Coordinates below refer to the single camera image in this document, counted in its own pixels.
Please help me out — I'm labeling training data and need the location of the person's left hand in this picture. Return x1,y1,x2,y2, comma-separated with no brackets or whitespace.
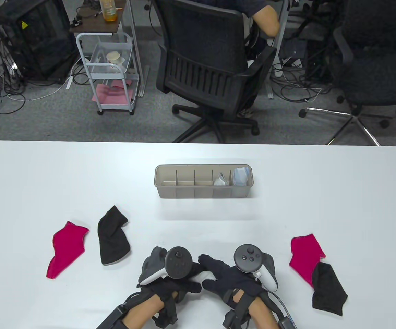
136,262,207,303

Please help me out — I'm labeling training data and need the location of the person's right hand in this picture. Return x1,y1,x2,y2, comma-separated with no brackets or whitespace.
198,254,270,310

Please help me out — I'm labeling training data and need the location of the grey tracking controller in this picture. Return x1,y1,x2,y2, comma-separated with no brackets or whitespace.
234,244,278,292
140,247,194,286

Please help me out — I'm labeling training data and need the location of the black sock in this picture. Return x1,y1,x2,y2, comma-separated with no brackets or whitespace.
98,205,131,265
312,262,348,316

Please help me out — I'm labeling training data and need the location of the pink sock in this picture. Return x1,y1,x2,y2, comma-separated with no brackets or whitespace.
46,221,90,280
289,234,326,288

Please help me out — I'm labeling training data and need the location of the person's left forearm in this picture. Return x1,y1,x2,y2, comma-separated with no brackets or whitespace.
122,293,166,329

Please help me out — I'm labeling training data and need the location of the person's right forearm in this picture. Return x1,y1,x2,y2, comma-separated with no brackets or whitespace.
248,296,280,329

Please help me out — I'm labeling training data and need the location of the beige divided organizer box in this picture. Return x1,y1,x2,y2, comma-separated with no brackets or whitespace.
154,164,253,199

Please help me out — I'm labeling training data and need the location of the pink cloth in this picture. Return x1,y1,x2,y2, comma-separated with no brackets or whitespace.
92,80,135,105

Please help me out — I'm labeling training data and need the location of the dark chair with chrome base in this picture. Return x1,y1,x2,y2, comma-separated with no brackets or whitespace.
299,0,396,146

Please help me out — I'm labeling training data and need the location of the cream cup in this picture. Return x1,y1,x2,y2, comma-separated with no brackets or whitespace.
106,51,127,65

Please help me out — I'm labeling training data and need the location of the black mesh office chair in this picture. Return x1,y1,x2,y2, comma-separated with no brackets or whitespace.
155,0,277,144

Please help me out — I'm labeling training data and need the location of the white rolling cart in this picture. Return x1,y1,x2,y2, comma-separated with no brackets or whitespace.
69,3,140,115

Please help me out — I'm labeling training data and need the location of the black computer tower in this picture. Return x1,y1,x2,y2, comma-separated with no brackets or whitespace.
0,0,78,84

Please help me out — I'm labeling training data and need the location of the bottle of orange liquid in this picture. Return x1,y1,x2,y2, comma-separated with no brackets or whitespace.
99,0,118,22

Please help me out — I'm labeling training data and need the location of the grey cable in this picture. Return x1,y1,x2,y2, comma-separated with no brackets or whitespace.
273,293,293,324

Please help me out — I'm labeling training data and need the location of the black cable tangle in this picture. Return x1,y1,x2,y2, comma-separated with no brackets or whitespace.
270,33,337,103
0,33,27,137

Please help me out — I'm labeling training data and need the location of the white metal frame post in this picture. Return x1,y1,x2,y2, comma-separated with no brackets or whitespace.
122,0,148,98
266,0,289,100

